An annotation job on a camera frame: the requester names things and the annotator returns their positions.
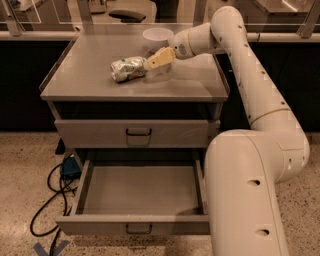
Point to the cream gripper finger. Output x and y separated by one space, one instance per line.
163 56

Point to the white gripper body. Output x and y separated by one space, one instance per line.
179 47

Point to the crushed 7up can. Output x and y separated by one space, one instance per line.
127 69

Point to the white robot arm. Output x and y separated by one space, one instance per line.
242 167

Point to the grey metal drawer cabinet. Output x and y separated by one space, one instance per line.
82 87

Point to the closed grey top drawer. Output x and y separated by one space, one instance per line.
137 133

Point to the open grey middle drawer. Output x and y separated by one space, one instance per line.
138 200

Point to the white ceramic bowl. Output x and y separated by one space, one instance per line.
156 38

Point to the black office chair seat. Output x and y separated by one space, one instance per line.
126 16

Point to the blue power adapter box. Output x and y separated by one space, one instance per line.
70 168

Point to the blue tape floor marker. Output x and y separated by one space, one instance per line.
55 251

